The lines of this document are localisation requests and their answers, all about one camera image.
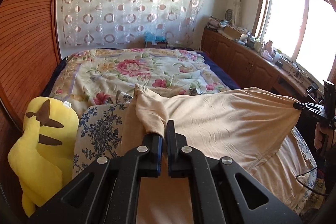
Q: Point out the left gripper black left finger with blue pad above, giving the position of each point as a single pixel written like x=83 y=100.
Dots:
x=108 y=190

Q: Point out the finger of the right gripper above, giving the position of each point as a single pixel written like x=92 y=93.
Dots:
x=308 y=106

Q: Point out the wooden headboard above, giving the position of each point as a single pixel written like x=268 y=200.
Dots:
x=29 y=55

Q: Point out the blue floral white pillow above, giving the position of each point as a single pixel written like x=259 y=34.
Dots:
x=100 y=133

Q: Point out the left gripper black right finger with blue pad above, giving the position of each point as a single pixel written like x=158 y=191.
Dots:
x=221 y=190

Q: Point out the dark blue bed sheet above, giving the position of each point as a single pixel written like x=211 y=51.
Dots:
x=224 y=77

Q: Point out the cardboard box on cabinet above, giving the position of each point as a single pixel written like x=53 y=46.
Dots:
x=233 y=34

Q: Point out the beige t-shirt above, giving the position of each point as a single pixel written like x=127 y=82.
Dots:
x=254 y=127

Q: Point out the person's right hand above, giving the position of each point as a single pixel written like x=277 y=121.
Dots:
x=320 y=132

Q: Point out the window with wooden frame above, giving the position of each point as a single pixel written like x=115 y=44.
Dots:
x=303 y=31

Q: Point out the blue toy at bed end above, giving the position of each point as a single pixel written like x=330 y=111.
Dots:
x=153 y=41

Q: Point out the yellow plush toy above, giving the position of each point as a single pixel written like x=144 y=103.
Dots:
x=42 y=157

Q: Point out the wooden low cabinet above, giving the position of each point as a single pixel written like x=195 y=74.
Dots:
x=248 y=69

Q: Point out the colourful floral quilt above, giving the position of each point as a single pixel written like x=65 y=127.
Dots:
x=94 y=77

